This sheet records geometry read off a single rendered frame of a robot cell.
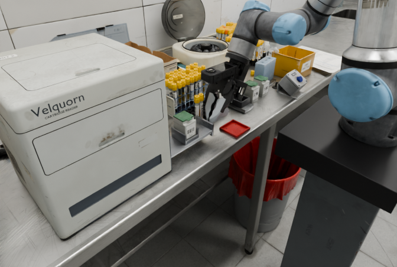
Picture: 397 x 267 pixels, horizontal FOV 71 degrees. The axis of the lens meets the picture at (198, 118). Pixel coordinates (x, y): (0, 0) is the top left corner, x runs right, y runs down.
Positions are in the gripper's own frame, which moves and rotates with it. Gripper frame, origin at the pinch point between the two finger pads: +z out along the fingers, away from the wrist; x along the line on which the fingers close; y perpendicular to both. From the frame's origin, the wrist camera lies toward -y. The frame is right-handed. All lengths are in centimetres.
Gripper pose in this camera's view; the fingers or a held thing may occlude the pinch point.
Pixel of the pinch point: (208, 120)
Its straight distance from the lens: 82.4
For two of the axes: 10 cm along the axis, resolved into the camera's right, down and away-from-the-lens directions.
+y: 6.1, 0.9, 7.9
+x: -7.1, -3.7, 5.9
